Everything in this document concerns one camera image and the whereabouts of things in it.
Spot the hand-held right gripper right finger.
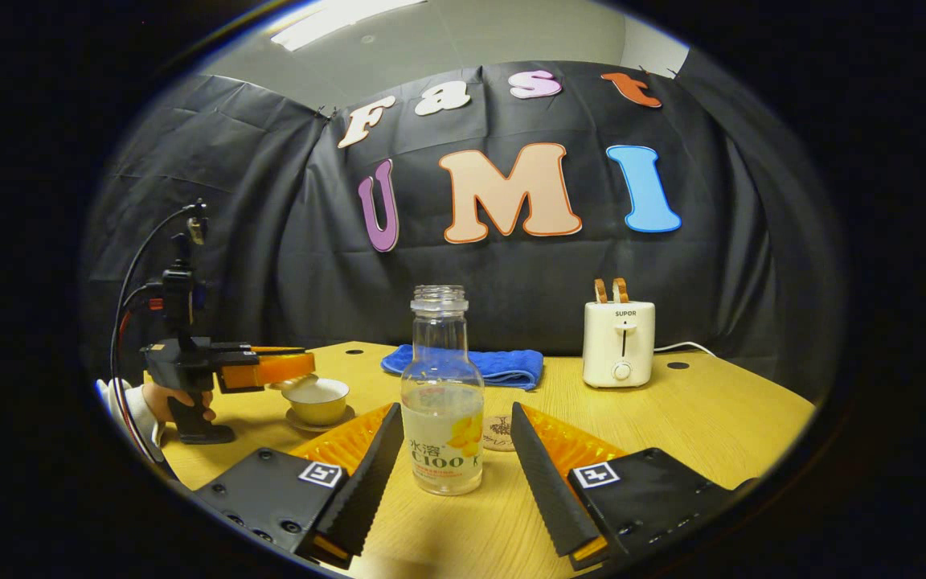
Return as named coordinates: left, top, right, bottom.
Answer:
left=510, top=402, right=761, bottom=572

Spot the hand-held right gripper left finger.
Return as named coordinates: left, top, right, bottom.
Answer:
left=190, top=402, right=405, bottom=570

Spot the beige ceramic teacup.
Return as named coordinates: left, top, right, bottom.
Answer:
left=281, top=378, right=350, bottom=427

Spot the round wooden coaster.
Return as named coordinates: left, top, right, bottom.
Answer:
left=482, top=413, right=517, bottom=452

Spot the clear glass water bottle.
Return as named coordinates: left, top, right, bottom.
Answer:
left=400, top=285, right=486, bottom=497

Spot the beige ceramic saucer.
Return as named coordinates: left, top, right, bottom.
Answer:
left=285, top=404, right=356, bottom=434

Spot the black backdrop cloth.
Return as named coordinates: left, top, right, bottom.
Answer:
left=81, top=44, right=846, bottom=403

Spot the blue folded towel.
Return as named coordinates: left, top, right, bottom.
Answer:
left=380, top=344, right=545, bottom=391

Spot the white toaster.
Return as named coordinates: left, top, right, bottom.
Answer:
left=582, top=300, right=657, bottom=389

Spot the ceiling light panel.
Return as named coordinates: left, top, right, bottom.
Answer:
left=270, top=0, right=429, bottom=54

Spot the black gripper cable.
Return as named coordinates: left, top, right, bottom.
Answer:
left=109, top=205, right=208, bottom=463

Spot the white toaster cable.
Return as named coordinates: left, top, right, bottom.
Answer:
left=654, top=341, right=718, bottom=359

